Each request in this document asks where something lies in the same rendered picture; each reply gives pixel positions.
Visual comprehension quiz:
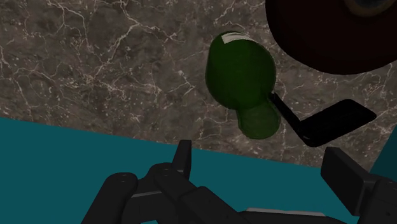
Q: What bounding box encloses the tan and blue round object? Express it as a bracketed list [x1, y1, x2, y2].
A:
[343, 0, 395, 17]

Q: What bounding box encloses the black spatula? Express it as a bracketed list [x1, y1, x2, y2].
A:
[268, 92, 378, 148]

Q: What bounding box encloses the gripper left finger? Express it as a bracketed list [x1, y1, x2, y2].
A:
[81, 139, 249, 224]

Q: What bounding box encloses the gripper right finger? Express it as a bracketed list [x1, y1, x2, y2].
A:
[320, 146, 397, 224]

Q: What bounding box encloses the dark green bottle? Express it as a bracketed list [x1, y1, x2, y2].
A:
[204, 31, 282, 140]

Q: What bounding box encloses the dark red round plate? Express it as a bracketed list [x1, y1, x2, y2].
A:
[265, 0, 397, 76]

